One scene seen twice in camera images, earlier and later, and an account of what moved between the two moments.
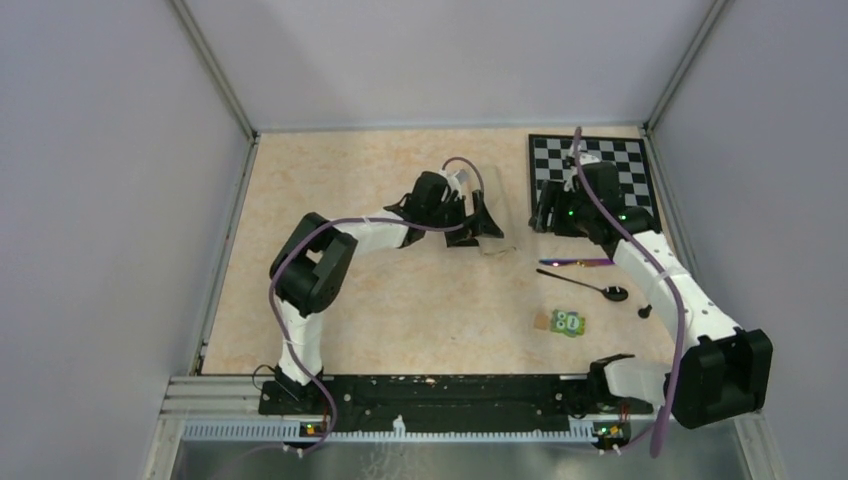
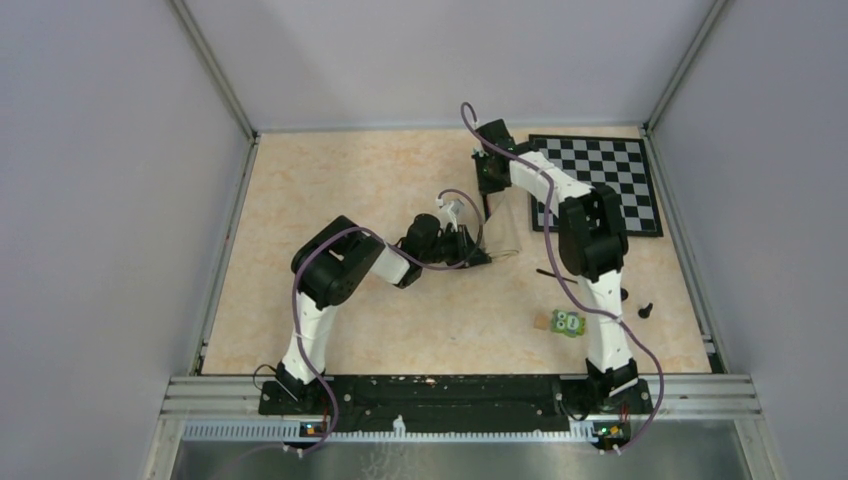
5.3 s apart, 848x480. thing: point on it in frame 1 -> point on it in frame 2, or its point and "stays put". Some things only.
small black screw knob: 645,312 stays put
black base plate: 457,401 stays put
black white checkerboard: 547,158 stays put
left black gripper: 467,236 -> 463,244
